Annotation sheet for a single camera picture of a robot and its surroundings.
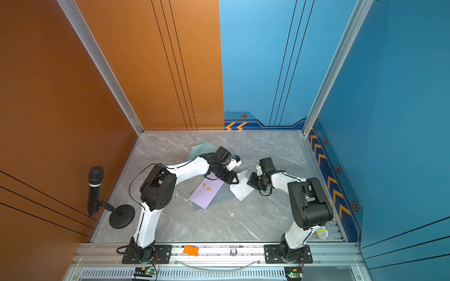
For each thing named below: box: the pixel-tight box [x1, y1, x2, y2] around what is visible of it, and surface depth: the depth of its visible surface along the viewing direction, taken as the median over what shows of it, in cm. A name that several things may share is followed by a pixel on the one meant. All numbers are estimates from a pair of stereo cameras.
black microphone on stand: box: [87, 166, 136, 229], surface depth 69 cm
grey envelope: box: [191, 182, 236, 212], surface depth 92 cm
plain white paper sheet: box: [229, 169, 255, 202], surface depth 93 cm
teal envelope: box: [187, 141, 219, 161], surface depth 111 cm
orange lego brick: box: [182, 244, 200, 257], surface depth 76 cm
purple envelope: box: [188, 172, 225, 210], surface depth 91 cm
